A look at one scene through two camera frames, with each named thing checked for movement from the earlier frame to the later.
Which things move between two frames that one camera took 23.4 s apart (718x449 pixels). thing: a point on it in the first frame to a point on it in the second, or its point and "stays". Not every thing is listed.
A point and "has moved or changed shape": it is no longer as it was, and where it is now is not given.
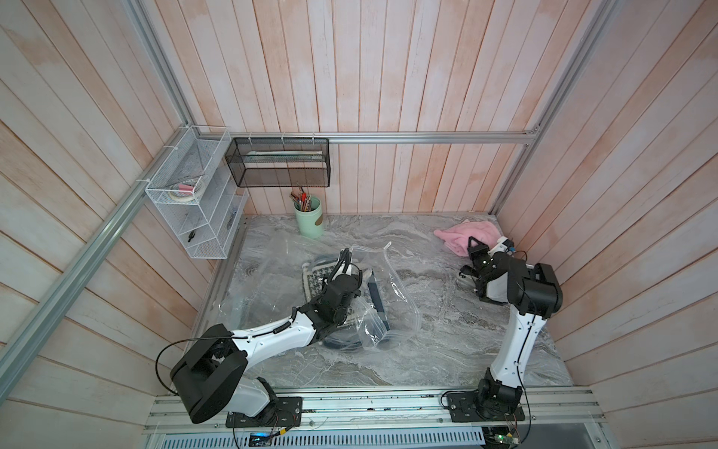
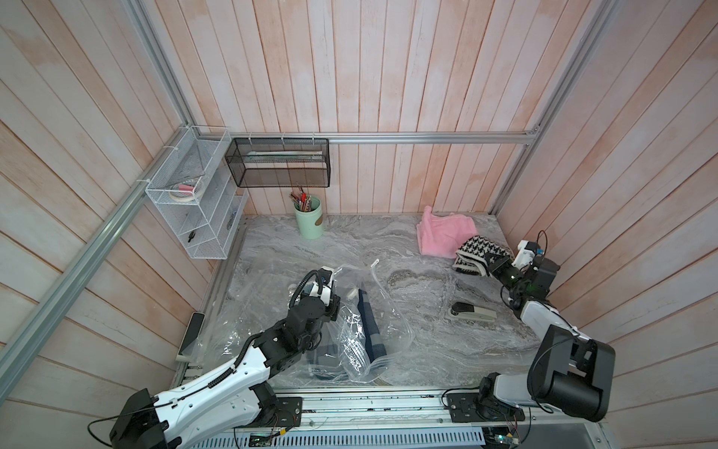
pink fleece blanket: (457, 238) to (442, 235)
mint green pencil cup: (308, 211) stays
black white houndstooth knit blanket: (317, 279) has moved or changed shape
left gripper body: (341, 316) to (330, 312)
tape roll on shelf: (181, 192) stays
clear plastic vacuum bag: (275, 273) has moved or changed shape
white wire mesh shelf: (199, 185) stays
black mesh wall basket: (269, 162) stays
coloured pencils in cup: (303, 200) stays
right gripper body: (481, 263) to (511, 278)
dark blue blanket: (338, 343) to (373, 340)
